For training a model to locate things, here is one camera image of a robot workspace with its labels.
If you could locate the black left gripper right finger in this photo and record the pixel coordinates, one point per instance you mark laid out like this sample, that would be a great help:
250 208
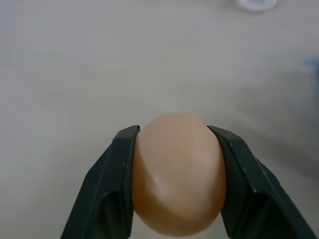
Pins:
254 184

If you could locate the brown egg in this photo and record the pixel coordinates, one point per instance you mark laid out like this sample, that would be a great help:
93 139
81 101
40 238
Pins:
178 174

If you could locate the white round object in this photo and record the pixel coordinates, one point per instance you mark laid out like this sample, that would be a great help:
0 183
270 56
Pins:
256 3

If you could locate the blue object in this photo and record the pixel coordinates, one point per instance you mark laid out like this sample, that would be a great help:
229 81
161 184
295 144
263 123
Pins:
311 62

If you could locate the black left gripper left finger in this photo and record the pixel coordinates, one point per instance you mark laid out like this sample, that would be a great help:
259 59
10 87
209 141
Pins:
107 184

